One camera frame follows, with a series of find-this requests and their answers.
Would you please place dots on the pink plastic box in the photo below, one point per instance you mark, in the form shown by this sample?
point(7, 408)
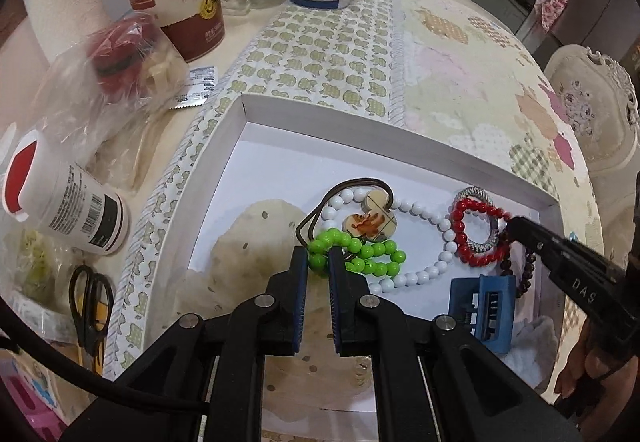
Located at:
point(25, 397)

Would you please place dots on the person's right hand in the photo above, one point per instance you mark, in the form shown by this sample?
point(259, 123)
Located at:
point(577, 364)

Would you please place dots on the blue hair claw clip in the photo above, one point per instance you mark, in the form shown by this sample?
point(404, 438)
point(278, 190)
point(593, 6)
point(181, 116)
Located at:
point(492, 317)

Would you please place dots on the black scissors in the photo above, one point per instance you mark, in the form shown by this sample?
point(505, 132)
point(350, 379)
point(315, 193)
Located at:
point(90, 312)

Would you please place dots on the cream floral chair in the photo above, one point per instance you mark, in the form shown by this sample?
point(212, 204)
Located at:
point(595, 96)

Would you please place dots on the clear bag of yellowish contents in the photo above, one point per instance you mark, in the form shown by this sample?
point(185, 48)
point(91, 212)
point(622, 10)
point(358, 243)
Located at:
point(35, 262)

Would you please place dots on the patchwork printed tablecloth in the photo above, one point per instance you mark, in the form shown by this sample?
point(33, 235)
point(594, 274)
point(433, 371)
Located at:
point(450, 86)

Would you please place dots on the white sachet packet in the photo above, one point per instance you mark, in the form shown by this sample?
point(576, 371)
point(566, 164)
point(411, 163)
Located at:
point(197, 86)

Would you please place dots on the cream dotted scrunchie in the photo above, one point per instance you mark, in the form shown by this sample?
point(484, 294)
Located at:
point(265, 242)

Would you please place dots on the clear plastic bag of red items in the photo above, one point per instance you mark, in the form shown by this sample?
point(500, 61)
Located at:
point(110, 71)

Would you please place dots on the white cardboard box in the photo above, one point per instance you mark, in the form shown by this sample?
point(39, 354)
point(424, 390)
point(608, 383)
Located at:
point(280, 171)

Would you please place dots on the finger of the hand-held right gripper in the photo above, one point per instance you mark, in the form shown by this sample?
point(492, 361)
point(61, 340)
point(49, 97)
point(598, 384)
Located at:
point(575, 272)

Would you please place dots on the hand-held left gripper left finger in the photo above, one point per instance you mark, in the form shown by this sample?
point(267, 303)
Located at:
point(299, 302)

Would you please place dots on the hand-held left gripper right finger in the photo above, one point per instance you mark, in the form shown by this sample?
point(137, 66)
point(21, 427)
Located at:
point(337, 307)

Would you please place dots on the white fluffy scrunchie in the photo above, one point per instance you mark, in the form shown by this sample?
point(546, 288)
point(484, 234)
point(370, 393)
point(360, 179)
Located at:
point(535, 347)

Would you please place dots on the white bottle with red lid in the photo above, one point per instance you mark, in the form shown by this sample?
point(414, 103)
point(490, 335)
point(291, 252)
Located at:
point(65, 197)

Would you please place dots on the green apple patterned mat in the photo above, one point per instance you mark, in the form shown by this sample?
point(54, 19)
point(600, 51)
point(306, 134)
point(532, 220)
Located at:
point(310, 46)

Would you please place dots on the white paper towel roll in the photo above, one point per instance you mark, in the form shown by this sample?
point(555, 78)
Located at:
point(55, 6)

